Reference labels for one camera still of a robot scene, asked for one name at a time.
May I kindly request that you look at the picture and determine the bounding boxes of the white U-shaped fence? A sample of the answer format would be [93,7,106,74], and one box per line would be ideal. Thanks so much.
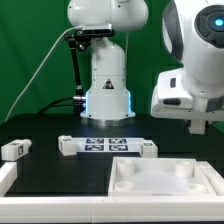
[0,161,224,223]

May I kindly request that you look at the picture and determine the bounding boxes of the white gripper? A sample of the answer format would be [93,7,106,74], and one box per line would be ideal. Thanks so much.
[151,69,224,121]

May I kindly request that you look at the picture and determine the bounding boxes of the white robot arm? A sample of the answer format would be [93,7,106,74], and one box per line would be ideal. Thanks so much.
[67,0,224,126]

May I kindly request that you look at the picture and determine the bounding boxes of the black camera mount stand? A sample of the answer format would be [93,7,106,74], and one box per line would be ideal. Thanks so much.
[64,31,91,115]

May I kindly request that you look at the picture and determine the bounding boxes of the grey fixed camera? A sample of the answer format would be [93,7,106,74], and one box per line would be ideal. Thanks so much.
[82,24,114,37]

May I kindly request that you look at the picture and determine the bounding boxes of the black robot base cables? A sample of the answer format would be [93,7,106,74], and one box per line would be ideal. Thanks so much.
[37,96,76,115]

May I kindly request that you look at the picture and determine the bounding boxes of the white camera cable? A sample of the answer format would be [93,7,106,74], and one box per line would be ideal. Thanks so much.
[4,25,84,122]

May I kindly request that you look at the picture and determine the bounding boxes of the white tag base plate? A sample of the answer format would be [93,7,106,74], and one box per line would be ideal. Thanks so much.
[73,137,144,153]

